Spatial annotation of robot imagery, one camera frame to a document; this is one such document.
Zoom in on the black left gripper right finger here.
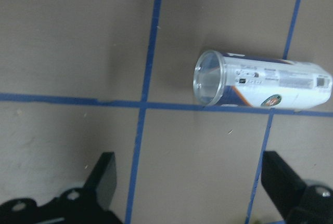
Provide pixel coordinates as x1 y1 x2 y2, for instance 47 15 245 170
261 151 332 223

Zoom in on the clear tennis ball can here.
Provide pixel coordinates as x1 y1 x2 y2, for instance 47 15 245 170
193 50 332 110

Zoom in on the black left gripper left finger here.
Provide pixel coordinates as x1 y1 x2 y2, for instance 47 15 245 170
1 152 122 223

